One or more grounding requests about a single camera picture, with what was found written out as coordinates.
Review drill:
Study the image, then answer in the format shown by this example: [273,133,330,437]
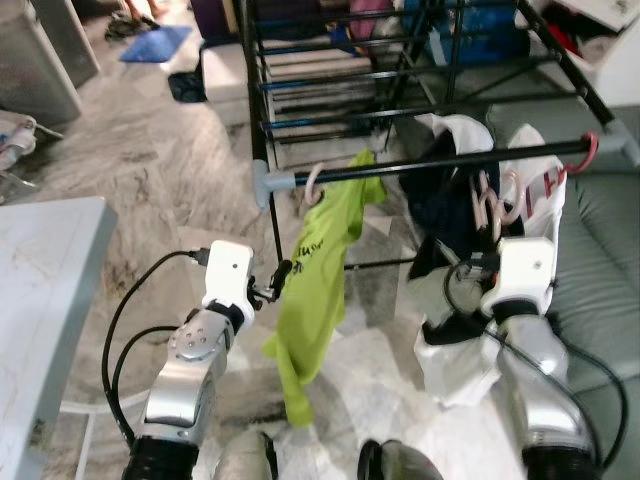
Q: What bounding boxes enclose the black t-shirt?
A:
[398,113,493,283]

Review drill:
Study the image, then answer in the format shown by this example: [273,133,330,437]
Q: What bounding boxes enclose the person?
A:
[122,0,169,23]

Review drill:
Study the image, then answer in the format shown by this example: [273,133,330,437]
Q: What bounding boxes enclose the black sandals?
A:
[103,12,161,43]

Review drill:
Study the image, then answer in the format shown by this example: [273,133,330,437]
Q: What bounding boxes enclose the white low box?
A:
[200,42,251,126]

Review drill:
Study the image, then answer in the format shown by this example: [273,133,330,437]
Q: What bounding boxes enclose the lime green t-shirt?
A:
[262,148,389,429]

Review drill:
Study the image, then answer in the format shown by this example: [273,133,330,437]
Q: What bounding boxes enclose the pink bag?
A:
[348,0,396,41]

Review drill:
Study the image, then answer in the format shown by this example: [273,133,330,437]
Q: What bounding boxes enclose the grey-green leather sofa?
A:
[485,98,640,480]

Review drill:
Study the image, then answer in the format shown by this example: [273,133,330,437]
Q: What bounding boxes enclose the light grey folding table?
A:
[0,197,119,480]

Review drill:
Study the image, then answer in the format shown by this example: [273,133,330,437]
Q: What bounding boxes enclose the white t-shirt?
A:
[412,123,573,409]

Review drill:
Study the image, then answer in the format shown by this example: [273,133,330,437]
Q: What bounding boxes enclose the robot leg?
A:
[213,430,280,480]
[357,437,443,480]

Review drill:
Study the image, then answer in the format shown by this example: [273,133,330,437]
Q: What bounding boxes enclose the robot left leg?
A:
[213,430,280,480]

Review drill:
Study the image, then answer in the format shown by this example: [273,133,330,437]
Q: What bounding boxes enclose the robot right leg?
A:
[357,437,443,480]

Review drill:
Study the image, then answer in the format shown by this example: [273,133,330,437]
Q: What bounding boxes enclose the black metal drying rack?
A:
[237,0,640,273]

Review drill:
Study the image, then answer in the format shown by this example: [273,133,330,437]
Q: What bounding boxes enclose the white grey device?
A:
[0,110,41,179]

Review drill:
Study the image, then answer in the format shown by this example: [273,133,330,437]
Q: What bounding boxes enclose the red plastic hanger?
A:
[560,130,601,179]

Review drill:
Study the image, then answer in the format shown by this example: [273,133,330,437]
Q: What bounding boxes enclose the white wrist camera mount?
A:
[202,241,257,313]
[481,237,558,319]

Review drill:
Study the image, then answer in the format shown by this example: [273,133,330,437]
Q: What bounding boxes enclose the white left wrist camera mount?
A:
[202,241,257,313]

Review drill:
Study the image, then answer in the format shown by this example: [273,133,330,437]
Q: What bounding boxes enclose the pink plastic hanger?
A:
[302,163,327,209]
[470,168,527,243]

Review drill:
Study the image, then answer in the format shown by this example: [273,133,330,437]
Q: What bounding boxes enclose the red cloth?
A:
[545,20,583,56]

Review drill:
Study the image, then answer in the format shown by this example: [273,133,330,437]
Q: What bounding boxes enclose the blue floor mat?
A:
[119,25,194,66]

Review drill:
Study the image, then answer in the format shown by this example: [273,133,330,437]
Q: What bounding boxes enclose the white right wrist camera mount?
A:
[481,237,558,319]

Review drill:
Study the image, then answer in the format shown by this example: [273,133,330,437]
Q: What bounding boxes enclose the blue bag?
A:
[405,0,531,67]

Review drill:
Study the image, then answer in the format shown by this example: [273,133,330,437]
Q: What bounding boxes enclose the dark cloth bundle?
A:
[167,72,209,104]

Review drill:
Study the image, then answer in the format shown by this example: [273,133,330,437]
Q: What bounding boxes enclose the grey metal cabinet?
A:
[0,8,84,128]
[28,0,102,89]

